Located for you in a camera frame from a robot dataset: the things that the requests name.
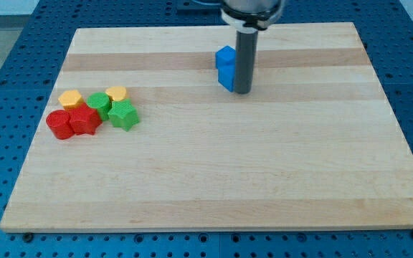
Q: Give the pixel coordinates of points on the green star block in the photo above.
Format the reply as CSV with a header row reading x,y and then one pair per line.
x,y
123,114

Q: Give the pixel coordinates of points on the wooden board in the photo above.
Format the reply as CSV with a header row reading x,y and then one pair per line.
x,y
314,146

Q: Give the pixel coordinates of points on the red star block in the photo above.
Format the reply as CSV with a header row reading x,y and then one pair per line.
x,y
84,120

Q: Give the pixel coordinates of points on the lower blue block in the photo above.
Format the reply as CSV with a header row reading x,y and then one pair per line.
x,y
226,77

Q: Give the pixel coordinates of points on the blue block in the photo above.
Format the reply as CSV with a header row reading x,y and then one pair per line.
x,y
225,57
226,77

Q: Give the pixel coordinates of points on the upper blue block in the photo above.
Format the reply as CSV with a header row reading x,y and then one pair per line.
x,y
225,57

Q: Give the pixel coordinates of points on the yellow heart block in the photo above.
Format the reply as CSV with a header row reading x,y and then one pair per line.
x,y
117,93

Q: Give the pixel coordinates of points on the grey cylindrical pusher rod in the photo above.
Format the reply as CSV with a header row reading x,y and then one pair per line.
x,y
246,45

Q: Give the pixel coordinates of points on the green cylinder block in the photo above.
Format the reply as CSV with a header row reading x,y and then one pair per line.
x,y
101,102

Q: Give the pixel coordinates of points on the yellow hexagon block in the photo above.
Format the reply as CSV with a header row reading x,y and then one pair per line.
x,y
70,99

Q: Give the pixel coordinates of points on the red cylinder block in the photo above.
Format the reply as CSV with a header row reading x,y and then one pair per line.
x,y
58,121

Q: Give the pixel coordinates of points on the blue perforated table plate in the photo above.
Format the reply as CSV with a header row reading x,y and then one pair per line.
x,y
32,68

